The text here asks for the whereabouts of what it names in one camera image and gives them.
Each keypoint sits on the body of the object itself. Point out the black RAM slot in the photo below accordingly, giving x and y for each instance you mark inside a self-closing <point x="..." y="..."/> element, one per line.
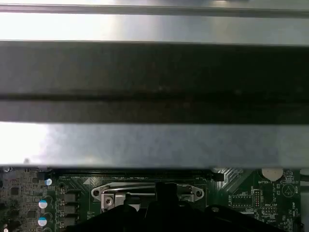
<point x="132" y="174"/>

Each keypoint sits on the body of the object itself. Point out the black open PC case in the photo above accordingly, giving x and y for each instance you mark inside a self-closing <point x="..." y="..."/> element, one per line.
<point x="154" y="145"/>

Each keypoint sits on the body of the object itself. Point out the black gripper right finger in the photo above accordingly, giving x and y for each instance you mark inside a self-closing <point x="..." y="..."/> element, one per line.
<point x="217" y="220"/>

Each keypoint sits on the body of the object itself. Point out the silver coin battery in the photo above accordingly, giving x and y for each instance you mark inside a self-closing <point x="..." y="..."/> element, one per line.
<point x="272" y="173"/>

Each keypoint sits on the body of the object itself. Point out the CPU socket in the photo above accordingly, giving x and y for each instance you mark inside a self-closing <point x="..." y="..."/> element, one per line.
<point x="117" y="201"/>

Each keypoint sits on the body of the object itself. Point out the black regulator chip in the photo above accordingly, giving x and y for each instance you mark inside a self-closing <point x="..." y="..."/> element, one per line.
<point x="72" y="196"/>
<point x="71" y="221"/>
<point x="72" y="209"/>

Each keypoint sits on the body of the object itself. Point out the metal socket cover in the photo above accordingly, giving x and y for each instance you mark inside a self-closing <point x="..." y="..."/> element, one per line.
<point x="141" y="193"/>

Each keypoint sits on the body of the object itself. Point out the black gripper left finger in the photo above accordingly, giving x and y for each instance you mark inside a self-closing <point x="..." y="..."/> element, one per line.
<point x="135" y="220"/>

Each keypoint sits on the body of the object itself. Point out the green motherboard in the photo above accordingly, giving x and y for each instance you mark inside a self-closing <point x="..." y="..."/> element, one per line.
<point x="243" y="187"/>

